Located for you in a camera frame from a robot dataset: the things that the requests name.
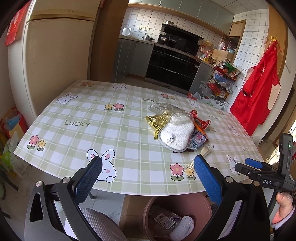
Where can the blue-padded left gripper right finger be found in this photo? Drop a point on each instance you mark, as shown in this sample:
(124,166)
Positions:
(209,181)

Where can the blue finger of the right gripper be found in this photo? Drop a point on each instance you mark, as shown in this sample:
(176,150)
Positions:
(253,163)

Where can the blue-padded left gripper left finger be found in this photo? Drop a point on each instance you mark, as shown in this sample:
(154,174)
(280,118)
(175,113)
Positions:
(85,178)

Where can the orange snack wrapper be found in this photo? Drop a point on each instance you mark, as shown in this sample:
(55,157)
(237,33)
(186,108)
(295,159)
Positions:
(199,128)

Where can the white sponge pad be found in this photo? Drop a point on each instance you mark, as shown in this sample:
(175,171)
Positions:
(176,133)

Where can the clear plastic bag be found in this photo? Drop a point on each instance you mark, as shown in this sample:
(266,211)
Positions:
(171,113)

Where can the gold foil wrapper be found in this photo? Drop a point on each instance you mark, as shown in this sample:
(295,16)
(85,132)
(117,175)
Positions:
(158,122)

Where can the brown plastic trash bin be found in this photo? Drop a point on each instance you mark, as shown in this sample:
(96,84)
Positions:
(162,215)

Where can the grey kitchen base cabinets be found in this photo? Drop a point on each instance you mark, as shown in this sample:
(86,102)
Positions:
(132,58)

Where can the person's right hand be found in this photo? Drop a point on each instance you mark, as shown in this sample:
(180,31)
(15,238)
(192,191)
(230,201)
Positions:
(286,208)

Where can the white foam net sleeve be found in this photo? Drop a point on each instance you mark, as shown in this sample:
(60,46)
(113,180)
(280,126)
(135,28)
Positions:
(184,228)

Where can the grey striped chair cushion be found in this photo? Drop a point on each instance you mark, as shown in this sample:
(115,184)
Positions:
(103,225)

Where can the pink blue printed wrapper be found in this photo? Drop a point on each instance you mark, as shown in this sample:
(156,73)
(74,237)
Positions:
(196,140)

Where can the crumpled red wrapper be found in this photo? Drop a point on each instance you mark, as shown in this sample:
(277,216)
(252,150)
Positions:
(203,124)

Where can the white plastic bag on floor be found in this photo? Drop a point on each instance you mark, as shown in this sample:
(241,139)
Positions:
(214,103)

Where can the red hanging apron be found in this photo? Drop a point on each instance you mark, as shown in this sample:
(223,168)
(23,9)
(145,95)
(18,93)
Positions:
(260,91)

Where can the green plaid bunny tablecloth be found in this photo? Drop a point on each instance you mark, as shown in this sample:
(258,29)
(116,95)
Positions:
(108,119)

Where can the black oven stove unit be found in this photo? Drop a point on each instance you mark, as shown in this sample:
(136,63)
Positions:
(173,63)

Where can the beige refrigerator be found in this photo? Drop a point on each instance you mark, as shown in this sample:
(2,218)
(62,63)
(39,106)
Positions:
(50,53)

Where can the white electric kettle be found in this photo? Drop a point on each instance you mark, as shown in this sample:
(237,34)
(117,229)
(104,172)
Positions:
(126,31)

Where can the red paper on fridge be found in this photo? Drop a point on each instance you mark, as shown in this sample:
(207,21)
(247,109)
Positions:
(15,24)

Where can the black wire storage rack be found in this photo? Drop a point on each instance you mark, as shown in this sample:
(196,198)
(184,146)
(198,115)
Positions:
(221,80)

